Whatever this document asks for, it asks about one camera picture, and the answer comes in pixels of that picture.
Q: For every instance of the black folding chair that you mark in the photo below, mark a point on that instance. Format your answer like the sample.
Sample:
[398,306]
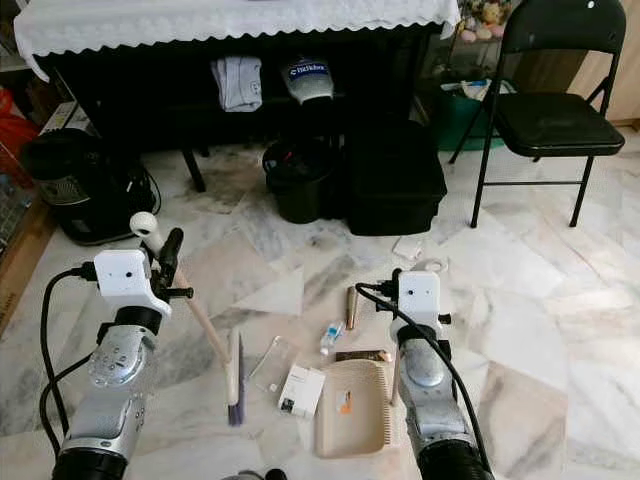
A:
[555,120]

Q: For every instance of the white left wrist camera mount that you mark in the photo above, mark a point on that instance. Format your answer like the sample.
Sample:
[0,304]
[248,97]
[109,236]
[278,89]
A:
[125,275]

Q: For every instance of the black storage box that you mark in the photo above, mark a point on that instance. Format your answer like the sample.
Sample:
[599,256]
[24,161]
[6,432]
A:
[395,180]

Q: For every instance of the black waste bin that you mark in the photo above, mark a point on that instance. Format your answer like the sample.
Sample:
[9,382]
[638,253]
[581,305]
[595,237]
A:
[298,180]

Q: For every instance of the clear plastic package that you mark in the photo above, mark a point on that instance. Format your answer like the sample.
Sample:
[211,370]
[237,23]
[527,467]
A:
[275,362]

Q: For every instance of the black round appliance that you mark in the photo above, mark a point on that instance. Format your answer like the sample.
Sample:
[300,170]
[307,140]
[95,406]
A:
[80,185]

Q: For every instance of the white fabric pouch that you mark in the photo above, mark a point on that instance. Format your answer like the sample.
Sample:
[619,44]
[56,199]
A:
[238,84]

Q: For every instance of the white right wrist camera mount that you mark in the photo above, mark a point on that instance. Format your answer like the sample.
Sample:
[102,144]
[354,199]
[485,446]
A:
[420,295]

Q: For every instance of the pastel plush toys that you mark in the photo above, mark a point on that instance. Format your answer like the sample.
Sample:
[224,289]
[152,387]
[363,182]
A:
[485,18]

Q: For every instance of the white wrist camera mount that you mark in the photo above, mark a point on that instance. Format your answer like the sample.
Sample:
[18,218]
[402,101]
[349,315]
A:
[125,275]
[420,295]

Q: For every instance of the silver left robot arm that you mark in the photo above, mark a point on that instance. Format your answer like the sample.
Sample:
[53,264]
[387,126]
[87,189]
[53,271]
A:
[115,400]

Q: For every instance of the beige broom with ball end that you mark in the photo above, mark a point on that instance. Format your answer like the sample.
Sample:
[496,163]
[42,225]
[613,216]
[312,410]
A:
[143,228]

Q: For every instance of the white bag with blue print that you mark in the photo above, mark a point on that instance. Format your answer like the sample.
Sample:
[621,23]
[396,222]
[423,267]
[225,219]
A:
[308,82]

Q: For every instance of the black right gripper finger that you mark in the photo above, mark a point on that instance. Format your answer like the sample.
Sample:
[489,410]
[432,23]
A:
[394,275]

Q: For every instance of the small clear bottle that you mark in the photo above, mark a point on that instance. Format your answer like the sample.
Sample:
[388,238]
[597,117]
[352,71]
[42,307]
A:
[333,337]

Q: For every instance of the clear plastic scrap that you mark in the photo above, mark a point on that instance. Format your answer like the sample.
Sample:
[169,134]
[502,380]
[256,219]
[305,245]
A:
[408,247]

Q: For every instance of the brown tube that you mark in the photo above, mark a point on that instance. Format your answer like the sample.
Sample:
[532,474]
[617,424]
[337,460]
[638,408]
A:
[351,307]

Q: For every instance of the white lace tablecloth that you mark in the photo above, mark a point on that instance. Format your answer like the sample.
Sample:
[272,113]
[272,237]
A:
[240,22]

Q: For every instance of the green container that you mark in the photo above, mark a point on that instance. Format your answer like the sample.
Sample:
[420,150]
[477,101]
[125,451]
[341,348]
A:
[460,120]

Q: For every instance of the red plastic bag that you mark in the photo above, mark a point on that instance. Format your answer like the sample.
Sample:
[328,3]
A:
[15,130]

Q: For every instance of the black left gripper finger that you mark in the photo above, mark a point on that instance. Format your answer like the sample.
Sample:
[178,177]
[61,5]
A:
[170,255]

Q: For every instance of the brown wrapper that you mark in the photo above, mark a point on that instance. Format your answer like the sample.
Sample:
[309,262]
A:
[362,356]

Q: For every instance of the black table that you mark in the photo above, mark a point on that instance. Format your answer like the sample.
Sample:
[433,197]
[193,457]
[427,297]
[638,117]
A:
[120,90]

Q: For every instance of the white carton box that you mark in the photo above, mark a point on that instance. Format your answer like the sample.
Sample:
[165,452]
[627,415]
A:
[303,391]

